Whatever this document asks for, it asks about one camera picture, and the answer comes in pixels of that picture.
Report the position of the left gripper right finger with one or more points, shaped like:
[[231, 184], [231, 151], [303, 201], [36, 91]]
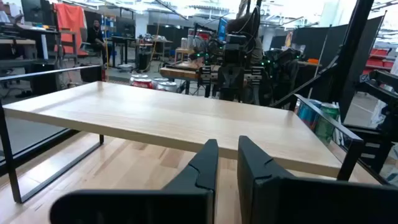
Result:
[[258, 186]]

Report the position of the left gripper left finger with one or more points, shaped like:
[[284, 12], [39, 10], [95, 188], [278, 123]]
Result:
[[199, 177]]

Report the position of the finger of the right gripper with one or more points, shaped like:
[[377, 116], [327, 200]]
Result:
[[225, 85], [238, 85]]

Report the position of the red Coke can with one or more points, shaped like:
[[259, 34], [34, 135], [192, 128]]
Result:
[[139, 76], [141, 84]]

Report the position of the green Sprite can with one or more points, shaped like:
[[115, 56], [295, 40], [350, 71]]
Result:
[[325, 127]]

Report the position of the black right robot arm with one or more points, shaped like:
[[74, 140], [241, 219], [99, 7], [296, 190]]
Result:
[[221, 56]]

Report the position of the black background robot arm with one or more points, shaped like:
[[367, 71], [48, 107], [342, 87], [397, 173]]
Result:
[[280, 81]]

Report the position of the wooden workbench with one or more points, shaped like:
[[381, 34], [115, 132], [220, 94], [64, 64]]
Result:
[[180, 73]]

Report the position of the small wooden stool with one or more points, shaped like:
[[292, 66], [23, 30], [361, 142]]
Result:
[[183, 54]]

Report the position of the blue screen monitor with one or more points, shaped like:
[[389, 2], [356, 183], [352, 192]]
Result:
[[222, 29]]

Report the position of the silver Diet Coke can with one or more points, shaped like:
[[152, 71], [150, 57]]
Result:
[[168, 87]]

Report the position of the red-white soda can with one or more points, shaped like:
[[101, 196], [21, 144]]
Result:
[[159, 80]]

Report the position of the black partition panel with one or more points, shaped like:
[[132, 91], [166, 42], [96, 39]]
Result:
[[317, 40]]

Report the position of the black trash bin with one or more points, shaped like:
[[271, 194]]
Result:
[[143, 60]]

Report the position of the black desk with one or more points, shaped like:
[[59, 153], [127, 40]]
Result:
[[124, 46]]

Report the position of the red storage bins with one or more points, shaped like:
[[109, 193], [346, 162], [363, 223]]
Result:
[[377, 60]]

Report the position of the black red case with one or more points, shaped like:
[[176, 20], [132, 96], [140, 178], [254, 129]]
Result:
[[90, 74]]

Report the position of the orange cloth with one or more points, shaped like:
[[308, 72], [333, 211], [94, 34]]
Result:
[[70, 21]]

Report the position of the black speaker box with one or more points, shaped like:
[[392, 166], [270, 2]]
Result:
[[43, 81]]

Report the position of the black monitor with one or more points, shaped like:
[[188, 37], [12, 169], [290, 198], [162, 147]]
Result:
[[34, 11]]

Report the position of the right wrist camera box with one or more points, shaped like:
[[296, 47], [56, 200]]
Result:
[[235, 39]]

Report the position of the black aluminium rig frame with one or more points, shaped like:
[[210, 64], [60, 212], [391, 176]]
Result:
[[351, 62]]

